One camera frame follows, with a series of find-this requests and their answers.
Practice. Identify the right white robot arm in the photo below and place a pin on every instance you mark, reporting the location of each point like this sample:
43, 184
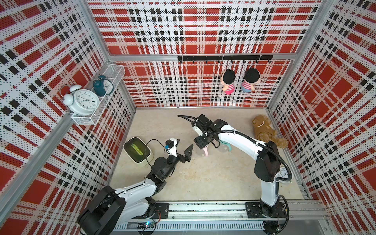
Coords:
270, 167

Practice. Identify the brown teddy bear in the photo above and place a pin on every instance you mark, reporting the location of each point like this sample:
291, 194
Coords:
263, 131

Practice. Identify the teal alarm clock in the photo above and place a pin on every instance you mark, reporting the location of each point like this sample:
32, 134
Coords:
103, 86

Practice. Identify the clear baby bottle bottom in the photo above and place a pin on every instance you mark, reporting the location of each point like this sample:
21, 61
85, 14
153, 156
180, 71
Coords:
223, 148

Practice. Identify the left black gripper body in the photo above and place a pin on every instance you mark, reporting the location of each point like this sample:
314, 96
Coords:
180, 158

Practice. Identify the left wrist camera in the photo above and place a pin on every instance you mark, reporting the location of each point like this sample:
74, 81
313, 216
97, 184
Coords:
171, 146

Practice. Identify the white wire shelf basket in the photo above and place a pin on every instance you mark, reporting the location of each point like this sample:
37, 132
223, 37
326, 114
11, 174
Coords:
112, 72

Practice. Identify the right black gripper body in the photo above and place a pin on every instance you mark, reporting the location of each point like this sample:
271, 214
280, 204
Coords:
205, 134

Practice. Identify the black hook rail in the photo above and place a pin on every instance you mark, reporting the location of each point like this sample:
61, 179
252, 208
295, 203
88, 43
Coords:
225, 58

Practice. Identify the large white alarm clock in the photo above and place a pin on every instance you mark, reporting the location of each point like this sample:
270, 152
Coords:
81, 101

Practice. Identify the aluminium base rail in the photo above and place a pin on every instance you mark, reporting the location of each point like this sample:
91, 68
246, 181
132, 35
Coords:
227, 216

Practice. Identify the white green sterilizer box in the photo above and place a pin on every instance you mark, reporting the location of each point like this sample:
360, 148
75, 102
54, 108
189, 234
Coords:
137, 150

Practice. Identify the doll with blue pants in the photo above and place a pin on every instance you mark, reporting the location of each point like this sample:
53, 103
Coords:
252, 77

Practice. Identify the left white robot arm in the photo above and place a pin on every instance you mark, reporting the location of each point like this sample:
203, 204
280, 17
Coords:
113, 206

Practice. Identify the doll with pink pants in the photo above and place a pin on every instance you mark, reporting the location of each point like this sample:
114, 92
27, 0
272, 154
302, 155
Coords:
227, 81

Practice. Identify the green circuit board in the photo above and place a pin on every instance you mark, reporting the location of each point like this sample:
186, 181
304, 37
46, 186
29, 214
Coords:
141, 225

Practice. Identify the small white alarm clock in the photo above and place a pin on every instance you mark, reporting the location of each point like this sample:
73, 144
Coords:
283, 173

